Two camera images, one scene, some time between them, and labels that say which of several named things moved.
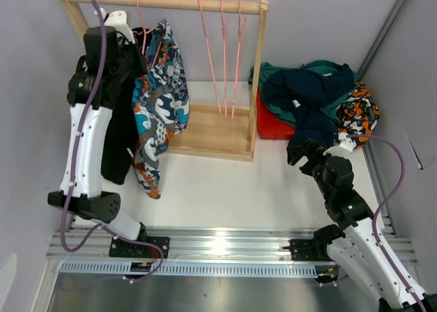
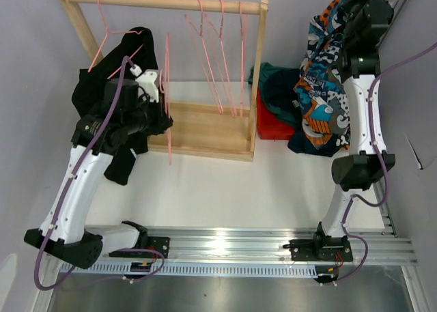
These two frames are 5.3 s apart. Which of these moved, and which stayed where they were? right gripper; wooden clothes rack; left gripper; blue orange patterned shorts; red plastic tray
Moved: right gripper; blue orange patterned shorts; left gripper
Stayed: red plastic tray; wooden clothes rack
